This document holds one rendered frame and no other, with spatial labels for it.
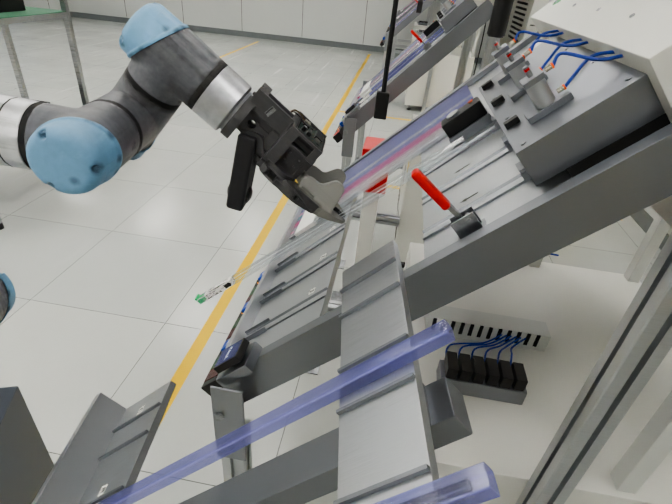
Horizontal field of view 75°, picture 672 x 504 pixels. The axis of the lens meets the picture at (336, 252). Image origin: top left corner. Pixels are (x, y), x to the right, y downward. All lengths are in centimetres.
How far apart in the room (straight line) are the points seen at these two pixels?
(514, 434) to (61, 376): 150
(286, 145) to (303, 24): 894
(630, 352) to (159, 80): 64
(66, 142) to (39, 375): 146
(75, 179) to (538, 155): 49
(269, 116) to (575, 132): 36
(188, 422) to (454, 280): 122
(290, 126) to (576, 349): 81
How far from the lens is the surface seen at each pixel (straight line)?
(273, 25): 966
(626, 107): 54
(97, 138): 52
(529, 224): 52
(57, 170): 53
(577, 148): 54
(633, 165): 52
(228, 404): 71
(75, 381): 184
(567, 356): 110
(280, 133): 60
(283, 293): 83
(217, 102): 59
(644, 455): 85
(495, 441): 87
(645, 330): 59
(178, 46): 60
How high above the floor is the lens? 128
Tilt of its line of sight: 33 degrees down
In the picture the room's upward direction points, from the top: 6 degrees clockwise
